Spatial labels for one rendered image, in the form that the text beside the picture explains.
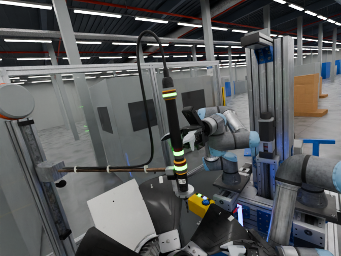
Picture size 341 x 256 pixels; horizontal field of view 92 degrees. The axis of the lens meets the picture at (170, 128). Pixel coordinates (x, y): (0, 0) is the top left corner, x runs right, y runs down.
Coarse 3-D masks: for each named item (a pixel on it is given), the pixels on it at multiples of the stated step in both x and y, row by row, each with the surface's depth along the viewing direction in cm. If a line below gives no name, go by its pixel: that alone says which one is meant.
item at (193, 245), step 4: (188, 244) 70; (192, 244) 69; (184, 248) 68; (188, 248) 68; (192, 248) 67; (196, 248) 67; (200, 248) 67; (192, 252) 66; (196, 252) 66; (200, 252) 65; (204, 252) 65
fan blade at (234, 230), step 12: (204, 216) 81; (216, 216) 80; (228, 216) 80; (204, 228) 75; (216, 228) 74; (228, 228) 74; (240, 228) 75; (192, 240) 71; (204, 240) 69; (216, 240) 69; (228, 240) 69; (216, 252) 65
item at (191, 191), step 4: (168, 168) 59; (168, 172) 58; (172, 172) 58; (168, 176) 58; (172, 176) 58; (176, 176) 59; (172, 180) 59; (176, 180) 58; (172, 184) 59; (176, 184) 59; (188, 184) 62; (176, 188) 59; (192, 188) 60; (176, 192) 59; (180, 192) 59; (184, 192) 58; (188, 192) 58; (192, 192) 58; (180, 196) 57; (184, 196) 57; (188, 196) 57
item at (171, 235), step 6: (162, 234) 67; (168, 234) 66; (174, 234) 65; (162, 240) 66; (174, 240) 64; (162, 246) 65; (168, 246) 64; (174, 246) 63; (180, 246) 62; (162, 252) 64
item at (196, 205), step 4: (192, 196) 118; (196, 196) 117; (204, 196) 116; (188, 200) 115; (192, 200) 113; (196, 200) 113; (200, 200) 112; (212, 200) 110; (188, 204) 116; (192, 204) 113; (196, 204) 109; (200, 204) 108; (208, 204) 107; (192, 208) 114; (196, 208) 110; (200, 208) 107; (204, 208) 104; (196, 212) 111; (200, 212) 108; (204, 212) 104; (200, 216) 109
